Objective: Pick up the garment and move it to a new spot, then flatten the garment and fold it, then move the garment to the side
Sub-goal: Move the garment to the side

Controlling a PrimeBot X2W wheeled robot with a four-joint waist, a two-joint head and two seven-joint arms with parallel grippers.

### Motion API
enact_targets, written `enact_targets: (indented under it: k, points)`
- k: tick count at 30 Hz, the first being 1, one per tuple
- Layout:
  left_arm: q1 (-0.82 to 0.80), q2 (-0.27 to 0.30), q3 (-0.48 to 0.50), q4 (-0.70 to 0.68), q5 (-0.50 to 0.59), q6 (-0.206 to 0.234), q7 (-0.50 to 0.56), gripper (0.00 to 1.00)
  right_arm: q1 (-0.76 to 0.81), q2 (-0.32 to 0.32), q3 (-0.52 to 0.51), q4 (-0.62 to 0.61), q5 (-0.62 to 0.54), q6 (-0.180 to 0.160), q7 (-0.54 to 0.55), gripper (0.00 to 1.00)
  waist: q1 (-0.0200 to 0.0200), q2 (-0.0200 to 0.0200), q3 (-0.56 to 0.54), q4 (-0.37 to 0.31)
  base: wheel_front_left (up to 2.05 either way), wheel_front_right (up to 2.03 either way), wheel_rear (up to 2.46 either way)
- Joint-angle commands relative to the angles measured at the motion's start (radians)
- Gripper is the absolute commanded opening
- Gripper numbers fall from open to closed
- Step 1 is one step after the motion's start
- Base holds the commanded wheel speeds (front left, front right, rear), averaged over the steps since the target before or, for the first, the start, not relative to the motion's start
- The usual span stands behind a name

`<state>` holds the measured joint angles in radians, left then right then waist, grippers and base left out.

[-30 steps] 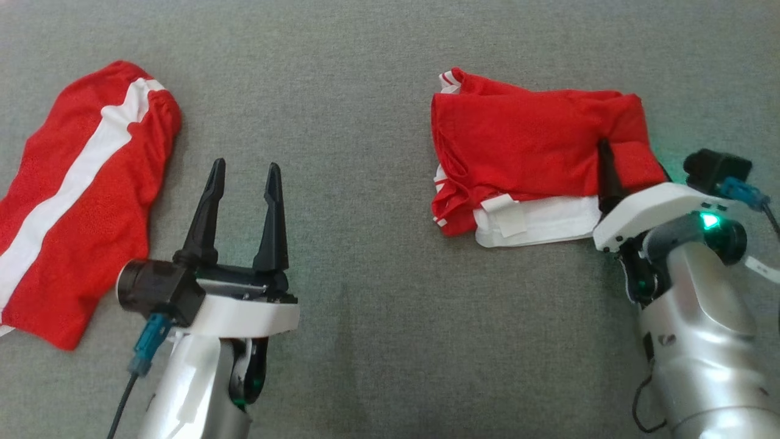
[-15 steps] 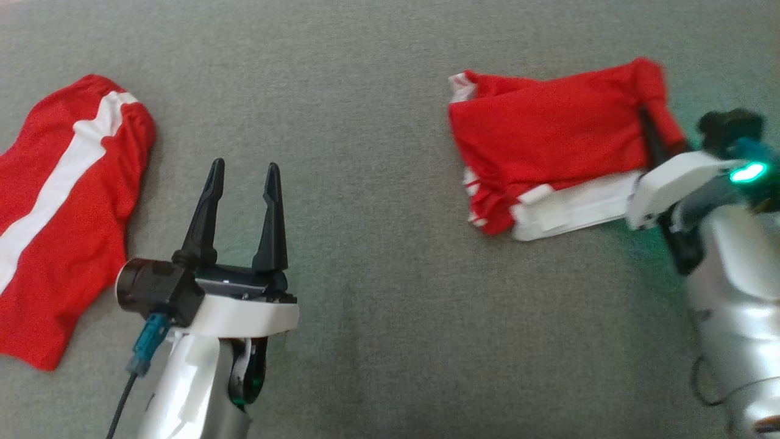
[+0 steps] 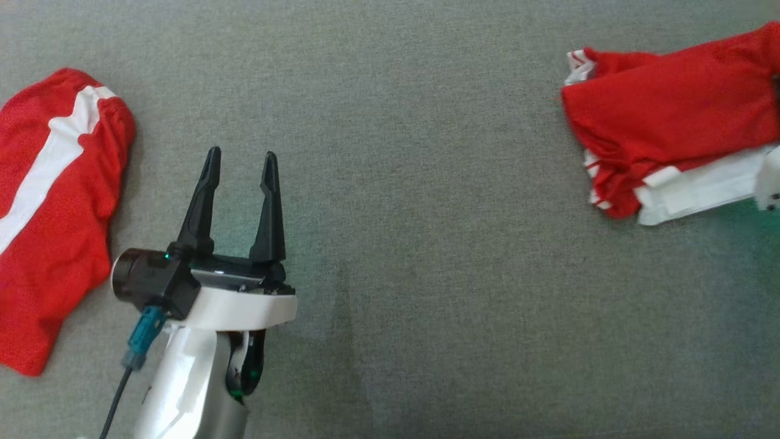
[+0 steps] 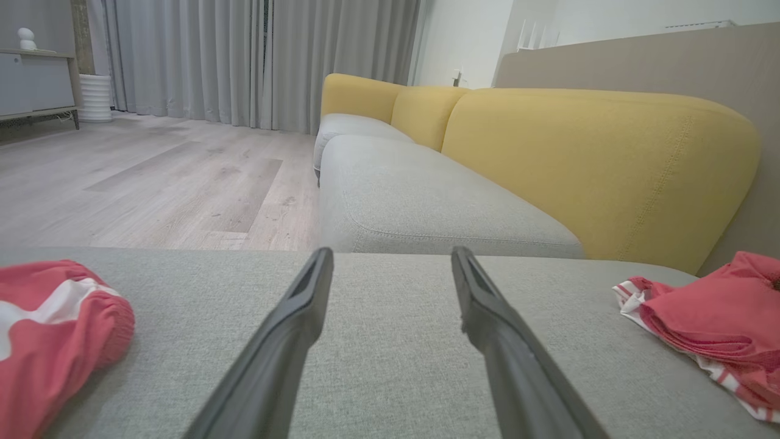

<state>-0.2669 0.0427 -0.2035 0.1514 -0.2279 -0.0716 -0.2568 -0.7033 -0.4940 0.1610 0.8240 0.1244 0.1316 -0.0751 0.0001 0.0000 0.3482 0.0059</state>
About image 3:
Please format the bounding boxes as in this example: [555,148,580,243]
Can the red jersey with white sleeves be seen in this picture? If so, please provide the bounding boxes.
[560,21,780,227]

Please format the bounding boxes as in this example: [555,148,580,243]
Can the red shorts with white stripe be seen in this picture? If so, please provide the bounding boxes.
[0,68,137,377]

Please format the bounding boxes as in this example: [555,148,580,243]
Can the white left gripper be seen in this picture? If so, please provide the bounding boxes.
[176,146,299,332]

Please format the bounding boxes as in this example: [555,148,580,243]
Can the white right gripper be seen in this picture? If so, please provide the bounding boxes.
[754,146,780,213]

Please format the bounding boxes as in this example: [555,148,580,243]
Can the black cable with blue connector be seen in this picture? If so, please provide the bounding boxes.
[99,304,167,439]

